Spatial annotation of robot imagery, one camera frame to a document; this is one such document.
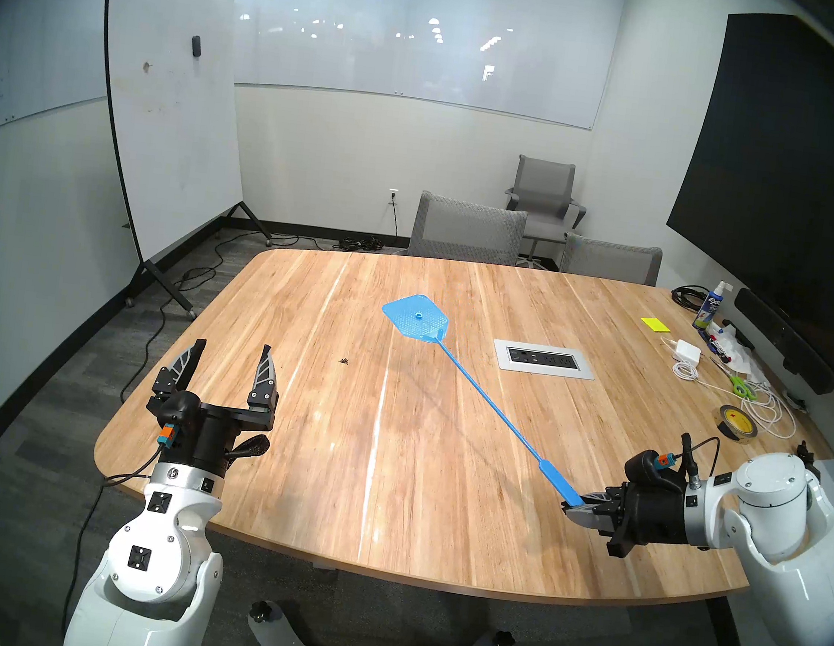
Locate blue plastic fly swatter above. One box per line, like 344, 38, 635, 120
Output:
361, 290, 608, 510

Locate grey table power outlet box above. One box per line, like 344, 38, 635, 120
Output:
490, 338, 599, 381

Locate green handled scissors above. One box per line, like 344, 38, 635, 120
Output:
706, 356, 763, 403

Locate wall whiteboard with blue writing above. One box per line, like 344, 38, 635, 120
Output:
0, 0, 208, 173

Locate black video sound bar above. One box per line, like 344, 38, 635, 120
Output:
724, 286, 834, 397

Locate long black floor cable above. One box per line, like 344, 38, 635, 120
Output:
118, 216, 334, 423

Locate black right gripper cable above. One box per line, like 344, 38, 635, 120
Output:
676, 431, 723, 482

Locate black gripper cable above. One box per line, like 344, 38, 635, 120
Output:
60, 436, 166, 643
676, 431, 723, 482

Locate freestanding whiteboard with black stand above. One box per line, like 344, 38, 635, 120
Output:
69, 0, 301, 329

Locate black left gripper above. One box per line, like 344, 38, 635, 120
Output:
141, 332, 286, 479

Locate whiteboard cleaner spray bottle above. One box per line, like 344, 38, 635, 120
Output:
692, 277, 734, 334

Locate black yellow tape roll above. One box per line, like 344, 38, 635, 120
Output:
711, 403, 762, 446

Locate coiled black cable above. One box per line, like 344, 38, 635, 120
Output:
669, 282, 714, 311

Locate wide glass wall whiteboard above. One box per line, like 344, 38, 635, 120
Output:
194, 0, 627, 133

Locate grey armrest office chair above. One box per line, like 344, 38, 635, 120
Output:
497, 153, 593, 271

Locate white charging cable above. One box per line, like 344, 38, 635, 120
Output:
649, 335, 807, 443

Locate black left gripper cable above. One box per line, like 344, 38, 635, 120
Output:
60, 436, 166, 643

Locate large black wall screen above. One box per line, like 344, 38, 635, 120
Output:
648, 3, 834, 404

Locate crumpled white cloth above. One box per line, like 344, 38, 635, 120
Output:
702, 320, 776, 385

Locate black oblong object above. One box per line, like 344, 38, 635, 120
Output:
719, 318, 760, 350

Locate grey mesh office chair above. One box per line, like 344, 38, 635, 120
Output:
407, 189, 530, 269
559, 232, 665, 288

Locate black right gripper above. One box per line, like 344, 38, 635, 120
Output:
561, 441, 695, 549

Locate black cable bundle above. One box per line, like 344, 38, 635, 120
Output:
332, 232, 386, 256

